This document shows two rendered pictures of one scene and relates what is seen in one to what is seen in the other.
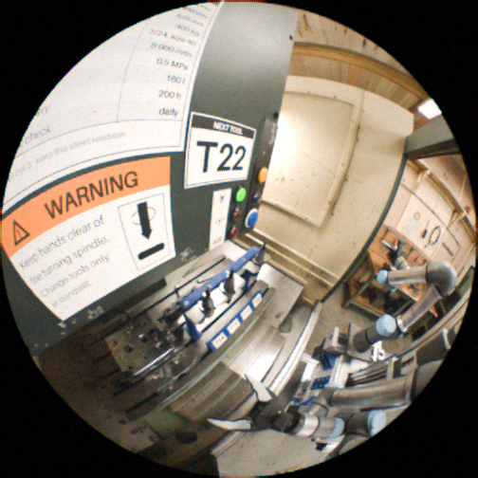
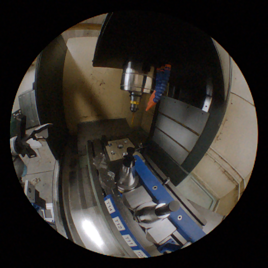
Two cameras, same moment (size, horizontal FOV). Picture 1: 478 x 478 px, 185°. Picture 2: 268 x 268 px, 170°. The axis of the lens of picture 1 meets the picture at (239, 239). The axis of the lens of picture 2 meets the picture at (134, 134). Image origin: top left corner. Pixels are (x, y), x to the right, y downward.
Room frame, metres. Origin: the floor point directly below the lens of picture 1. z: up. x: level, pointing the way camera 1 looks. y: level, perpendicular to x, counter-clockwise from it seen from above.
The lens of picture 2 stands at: (0.28, -0.04, 1.42)
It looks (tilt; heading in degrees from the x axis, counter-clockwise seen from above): 31 degrees down; 115
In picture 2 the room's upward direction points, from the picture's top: 9 degrees clockwise
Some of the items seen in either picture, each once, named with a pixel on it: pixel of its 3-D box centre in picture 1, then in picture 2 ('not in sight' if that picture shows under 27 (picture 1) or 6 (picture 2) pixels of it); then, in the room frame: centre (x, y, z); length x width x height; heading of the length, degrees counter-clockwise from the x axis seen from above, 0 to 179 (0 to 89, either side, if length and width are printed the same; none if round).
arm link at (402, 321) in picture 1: (419, 307); not in sight; (0.12, -0.95, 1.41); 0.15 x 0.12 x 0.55; 78
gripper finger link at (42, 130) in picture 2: (228, 421); (45, 132); (-0.12, -0.06, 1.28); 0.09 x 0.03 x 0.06; 100
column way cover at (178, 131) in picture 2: not in sight; (174, 129); (0.33, 0.70, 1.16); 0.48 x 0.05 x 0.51; 149
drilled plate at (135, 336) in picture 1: (137, 345); (122, 152); (0.02, 0.35, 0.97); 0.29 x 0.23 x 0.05; 149
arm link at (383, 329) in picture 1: (382, 329); not in sight; (0.14, -0.83, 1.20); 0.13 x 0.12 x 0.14; 78
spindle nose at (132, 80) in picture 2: not in sight; (138, 79); (0.09, 0.32, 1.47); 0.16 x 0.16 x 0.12
